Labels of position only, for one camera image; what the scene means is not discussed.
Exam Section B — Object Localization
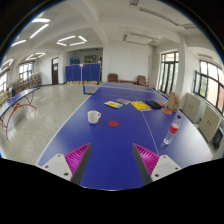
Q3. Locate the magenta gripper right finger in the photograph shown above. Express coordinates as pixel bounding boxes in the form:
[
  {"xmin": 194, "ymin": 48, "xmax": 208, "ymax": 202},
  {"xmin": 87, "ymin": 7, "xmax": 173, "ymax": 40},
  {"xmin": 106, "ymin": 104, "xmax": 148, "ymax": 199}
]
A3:
[{"xmin": 132, "ymin": 144, "xmax": 181, "ymax": 185}]

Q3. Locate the red table tennis paddle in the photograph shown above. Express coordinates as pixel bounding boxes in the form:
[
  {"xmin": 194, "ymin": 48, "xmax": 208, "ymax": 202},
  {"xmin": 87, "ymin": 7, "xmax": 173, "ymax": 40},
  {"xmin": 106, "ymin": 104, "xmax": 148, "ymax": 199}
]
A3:
[{"xmin": 162, "ymin": 108, "xmax": 172, "ymax": 115}]

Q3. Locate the black table tennis paddle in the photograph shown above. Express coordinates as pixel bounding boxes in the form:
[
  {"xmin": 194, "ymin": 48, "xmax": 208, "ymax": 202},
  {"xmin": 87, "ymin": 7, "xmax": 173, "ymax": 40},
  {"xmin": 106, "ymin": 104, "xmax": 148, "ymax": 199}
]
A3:
[{"xmin": 146, "ymin": 100, "xmax": 162, "ymax": 109}]

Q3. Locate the bookshelf with books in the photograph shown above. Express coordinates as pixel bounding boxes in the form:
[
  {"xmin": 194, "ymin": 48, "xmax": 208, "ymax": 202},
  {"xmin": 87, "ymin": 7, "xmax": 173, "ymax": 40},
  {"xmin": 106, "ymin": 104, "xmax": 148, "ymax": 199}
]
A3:
[{"xmin": 8, "ymin": 72, "xmax": 42, "ymax": 93}]

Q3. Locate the colourful booklet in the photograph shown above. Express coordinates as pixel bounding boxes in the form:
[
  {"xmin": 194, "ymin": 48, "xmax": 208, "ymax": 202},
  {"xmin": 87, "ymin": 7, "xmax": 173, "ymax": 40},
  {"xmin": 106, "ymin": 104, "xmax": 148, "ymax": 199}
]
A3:
[{"xmin": 104, "ymin": 101, "xmax": 123, "ymax": 109}]

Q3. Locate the brown armchair left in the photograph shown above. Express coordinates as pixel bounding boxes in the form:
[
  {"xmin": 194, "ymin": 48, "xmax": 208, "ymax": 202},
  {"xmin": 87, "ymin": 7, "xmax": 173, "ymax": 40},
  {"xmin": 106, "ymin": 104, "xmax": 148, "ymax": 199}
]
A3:
[{"xmin": 107, "ymin": 73, "xmax": 119, "ymax": 83}]

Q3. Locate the clear plastic water bottle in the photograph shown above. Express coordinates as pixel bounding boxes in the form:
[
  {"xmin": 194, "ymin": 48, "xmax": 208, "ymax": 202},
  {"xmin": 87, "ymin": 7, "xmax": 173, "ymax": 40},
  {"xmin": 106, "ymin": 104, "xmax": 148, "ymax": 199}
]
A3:
[{"xmin": 163, "ymin": 115, "xmax": 181, "ymax": 145}]

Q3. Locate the white radiator cabinet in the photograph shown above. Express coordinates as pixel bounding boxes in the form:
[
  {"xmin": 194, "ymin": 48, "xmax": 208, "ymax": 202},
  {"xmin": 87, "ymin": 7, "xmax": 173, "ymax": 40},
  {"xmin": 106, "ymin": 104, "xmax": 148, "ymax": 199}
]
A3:
[{"xmin": 182, "ymin": 93, "xmax": 221, "ymax": 142}]

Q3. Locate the yellow book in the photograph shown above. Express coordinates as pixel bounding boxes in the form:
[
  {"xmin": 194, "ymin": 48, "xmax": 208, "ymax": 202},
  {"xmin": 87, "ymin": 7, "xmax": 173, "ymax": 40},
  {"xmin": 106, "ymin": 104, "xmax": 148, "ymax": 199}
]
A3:
[{"xmin": 131, "ymin": 101, "xmax": 151, "ymax": 111}]

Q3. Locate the folded blue side table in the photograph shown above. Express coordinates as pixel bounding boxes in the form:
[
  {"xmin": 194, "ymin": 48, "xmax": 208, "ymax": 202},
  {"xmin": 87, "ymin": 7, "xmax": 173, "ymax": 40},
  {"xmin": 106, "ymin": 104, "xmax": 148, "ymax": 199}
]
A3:
[{"xmin": 0, "ymin": 88, "xmax": 38, "ymax": 133}]

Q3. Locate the brown armchair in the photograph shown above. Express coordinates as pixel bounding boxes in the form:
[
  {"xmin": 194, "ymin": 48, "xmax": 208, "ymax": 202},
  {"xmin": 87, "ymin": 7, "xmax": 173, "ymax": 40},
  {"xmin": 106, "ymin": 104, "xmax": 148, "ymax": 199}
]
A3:
[
  {"xmin": 107, "ymin": 73, "xmax": 119, "ymax": 83},
  {"xmin": 137, "ymin": 75, "xmax": 149, "ymax": 87}
]

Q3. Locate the blue partition board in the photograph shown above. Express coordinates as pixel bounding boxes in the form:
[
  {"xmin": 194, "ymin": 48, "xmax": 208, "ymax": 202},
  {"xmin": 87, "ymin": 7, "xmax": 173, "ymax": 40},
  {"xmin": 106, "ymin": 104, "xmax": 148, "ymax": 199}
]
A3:
[{"xmin": 65, "ymin": 63, "xmax": 100, "ymax": 82}]

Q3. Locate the blue table tennis table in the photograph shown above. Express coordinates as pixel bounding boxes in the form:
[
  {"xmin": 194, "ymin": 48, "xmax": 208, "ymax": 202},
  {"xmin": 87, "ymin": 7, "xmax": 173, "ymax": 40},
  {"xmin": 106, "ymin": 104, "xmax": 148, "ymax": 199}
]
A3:
[{"xmin": 37, "ymin": 83, "xmax": 212, "ymax": 190}]

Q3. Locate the white ceramic mug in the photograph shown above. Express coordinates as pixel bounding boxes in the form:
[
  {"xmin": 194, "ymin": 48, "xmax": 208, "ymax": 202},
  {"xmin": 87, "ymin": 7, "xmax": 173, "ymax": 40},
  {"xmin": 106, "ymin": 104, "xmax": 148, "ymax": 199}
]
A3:
[{"xmin": 87, "ymin": 110, "xmax": 101, "ymax": 124}]

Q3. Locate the dark wooden door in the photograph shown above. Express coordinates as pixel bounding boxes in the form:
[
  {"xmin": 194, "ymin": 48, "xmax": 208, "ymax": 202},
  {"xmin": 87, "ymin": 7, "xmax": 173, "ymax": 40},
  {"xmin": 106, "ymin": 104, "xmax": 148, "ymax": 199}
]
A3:
[{"xmin": 52, "ymin": 57, "xmax": 59, "ymax": 85}]

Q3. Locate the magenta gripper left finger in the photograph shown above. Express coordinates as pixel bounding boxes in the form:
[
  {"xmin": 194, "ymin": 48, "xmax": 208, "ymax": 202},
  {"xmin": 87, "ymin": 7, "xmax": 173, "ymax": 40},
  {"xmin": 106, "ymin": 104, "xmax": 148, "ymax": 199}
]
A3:
[{"xmin": 42, "ymin": 143, "xmax": 91, "ymax": 185}]

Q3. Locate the red round coaster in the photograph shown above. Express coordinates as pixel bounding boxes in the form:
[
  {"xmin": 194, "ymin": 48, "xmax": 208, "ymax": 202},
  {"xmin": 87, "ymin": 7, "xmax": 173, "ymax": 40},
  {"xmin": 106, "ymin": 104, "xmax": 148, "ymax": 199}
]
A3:
[{"xmin": 108, "ymin": 121, "xmax": 119, "ymax": 127}]

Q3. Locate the grey booklet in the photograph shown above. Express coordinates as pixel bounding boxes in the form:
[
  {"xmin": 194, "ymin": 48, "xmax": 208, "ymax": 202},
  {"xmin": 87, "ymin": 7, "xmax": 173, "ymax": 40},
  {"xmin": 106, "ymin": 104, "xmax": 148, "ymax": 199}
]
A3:
[{"xmin": 114, "ymin": 98, "xmax": 130, "ymax": 105}]

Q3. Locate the brown armchair right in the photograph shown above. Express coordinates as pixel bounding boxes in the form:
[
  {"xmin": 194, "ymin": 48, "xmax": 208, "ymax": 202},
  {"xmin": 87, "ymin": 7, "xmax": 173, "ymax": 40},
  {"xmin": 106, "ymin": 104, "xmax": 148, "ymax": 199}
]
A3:
[{"xmin": 137, "ymin": 75, "xmax": 149, "ymax": 87}]

